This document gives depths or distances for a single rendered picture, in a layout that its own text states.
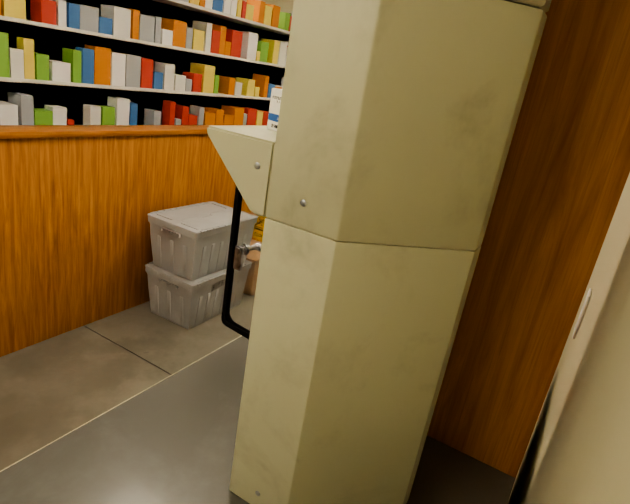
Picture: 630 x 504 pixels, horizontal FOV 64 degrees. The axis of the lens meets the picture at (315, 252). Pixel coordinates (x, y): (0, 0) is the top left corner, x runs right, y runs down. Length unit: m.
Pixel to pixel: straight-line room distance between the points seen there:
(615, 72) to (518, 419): 0.61
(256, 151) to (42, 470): 0.62
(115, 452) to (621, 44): 1.03
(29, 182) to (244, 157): 2.17
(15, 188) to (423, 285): 2.32
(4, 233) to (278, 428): 2.20
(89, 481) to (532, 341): 0.78
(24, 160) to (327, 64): 2.26
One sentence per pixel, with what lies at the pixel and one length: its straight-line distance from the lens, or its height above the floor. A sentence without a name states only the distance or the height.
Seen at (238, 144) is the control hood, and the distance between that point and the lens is 0.69.
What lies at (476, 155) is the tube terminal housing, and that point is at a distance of 0.67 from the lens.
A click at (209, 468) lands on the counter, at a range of 0.96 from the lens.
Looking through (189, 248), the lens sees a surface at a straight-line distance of 3.00.
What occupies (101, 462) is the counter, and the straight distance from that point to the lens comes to 0.97.
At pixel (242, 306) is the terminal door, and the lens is 1.20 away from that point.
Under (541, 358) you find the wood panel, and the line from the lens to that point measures 0.99.
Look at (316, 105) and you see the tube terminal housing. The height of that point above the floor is 1.56.
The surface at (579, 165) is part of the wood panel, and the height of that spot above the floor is 1.53.
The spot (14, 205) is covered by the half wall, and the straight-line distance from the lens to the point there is 2.78.
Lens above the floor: 1.60
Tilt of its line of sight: 19 degrees down
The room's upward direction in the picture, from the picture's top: 10 degrees clockwise
